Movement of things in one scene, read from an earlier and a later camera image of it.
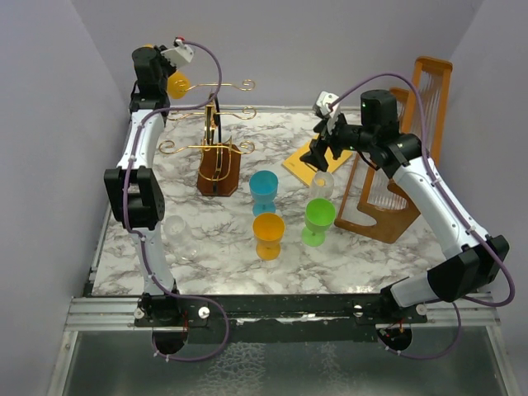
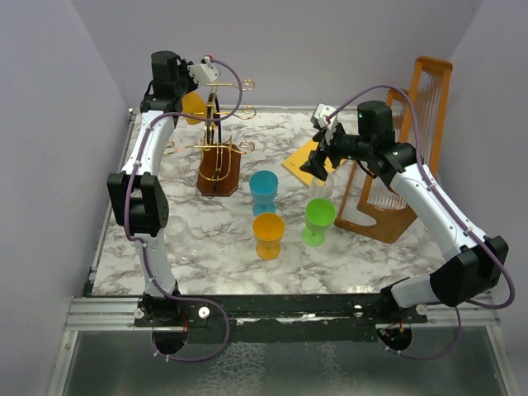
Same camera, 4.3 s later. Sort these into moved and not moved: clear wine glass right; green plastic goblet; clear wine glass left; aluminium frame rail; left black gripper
Moved: left black gripper
Not moved: aluminium frame rail; clear wine glass left; green plastic goblet; clear wine glass right
